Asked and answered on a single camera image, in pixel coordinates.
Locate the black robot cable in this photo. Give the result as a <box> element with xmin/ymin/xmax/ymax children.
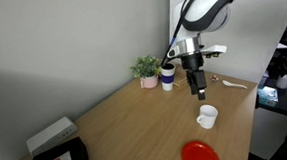
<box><xmin>157</xmin><ymin>0</ymin><xmax>237</xmax><ymax>67</ymax></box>

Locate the green plant in pink pot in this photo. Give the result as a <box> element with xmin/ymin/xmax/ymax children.
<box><xmin>129</xmin><ymin>54</ymin><xmax>164</xmax><ymax>91</ymax></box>

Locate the white tumbler with blue band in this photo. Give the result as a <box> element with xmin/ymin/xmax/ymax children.
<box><xmin>159</xmin><ymin>62</ymin><xmax>178</xmax><ymax>92</ymax></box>

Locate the black tray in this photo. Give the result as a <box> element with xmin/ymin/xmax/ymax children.
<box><xmin>26</xmin><ymin>136</ymin><xmax>90</xmax><ymax>160</ymax></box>

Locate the small red white trinket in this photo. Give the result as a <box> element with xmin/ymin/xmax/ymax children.
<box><xmin>209</xmin><ymin>73</ymin><xmax>219</xmax><ymax>84</ymax></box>

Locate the orange plate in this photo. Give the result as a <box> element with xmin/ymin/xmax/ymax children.
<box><xmin>179</xmin><ymin>139</ymin><xmax>221</xmax><ymax>160</ymax></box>

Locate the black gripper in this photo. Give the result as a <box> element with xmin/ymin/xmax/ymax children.
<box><xmin>180</xmin><ymin>51</ymin><xmax>209</xmax><ymax>103</ymax></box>

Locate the white rectangular box device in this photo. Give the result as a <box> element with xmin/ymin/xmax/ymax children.
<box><xmin>24</xmin><ymin>115</ymin><xmax>80</xmax><ymax>158</ymax></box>

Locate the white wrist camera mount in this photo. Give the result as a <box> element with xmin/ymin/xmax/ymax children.
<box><xmin>200</xmin><ymin>43</ymin><xmax>228</xmax><ymax>59</ymax></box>

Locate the blue tissue box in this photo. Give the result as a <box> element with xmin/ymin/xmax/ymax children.
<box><xmin>256</xmin><ymin>85</ymin><xmax>279</xmax><ymax>108</ymax></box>

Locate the wooden coaster stack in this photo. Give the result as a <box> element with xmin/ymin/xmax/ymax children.
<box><xmin>172</xmin><ymin>64</ymin><xmax>190</xmax><ymax>90</ymax></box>

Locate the white cup with handle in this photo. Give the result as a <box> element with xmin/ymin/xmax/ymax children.
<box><xmin>194</xmin><ymin>104</ymin><xmax>220</xmax><ymax>131</ymax></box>

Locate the white spoon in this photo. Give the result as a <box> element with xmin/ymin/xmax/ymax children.
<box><xmin>221</xmin><ymin>78</ymin><xmax>248</xmax><ymax>92</ymax></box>

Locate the white paper cup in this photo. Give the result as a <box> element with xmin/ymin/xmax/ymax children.
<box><xmin>274</xmin><ymin>73</ymin><xmax>287</xmax><ymax>90</ymax></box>

